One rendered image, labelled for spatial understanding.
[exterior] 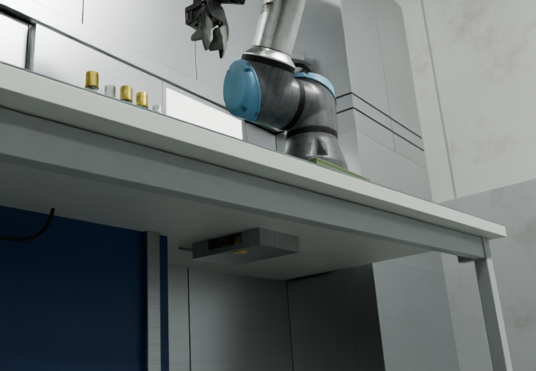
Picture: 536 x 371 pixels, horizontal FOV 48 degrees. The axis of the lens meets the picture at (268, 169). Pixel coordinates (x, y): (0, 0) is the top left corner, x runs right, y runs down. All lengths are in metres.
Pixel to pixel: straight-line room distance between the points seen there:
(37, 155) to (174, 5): 1.55
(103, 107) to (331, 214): 0.57
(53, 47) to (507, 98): 2.75
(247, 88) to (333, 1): 1.45
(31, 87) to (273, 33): 0.61
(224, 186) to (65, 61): 0.90
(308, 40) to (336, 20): 0.15
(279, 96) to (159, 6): 1.07
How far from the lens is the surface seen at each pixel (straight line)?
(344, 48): 2.50
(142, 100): 1.76
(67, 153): 0.84
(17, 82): 0.79
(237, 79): 1.25
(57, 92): 0.81
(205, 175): 0.98
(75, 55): 1.84
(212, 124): 2.18
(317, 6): 2.66
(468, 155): 3.84
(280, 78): 1.25
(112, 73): 1.90
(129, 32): 2.07
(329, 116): 1.31
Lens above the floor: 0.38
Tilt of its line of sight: 19 degrees up
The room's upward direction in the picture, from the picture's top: 4 degrees counter-clockwise
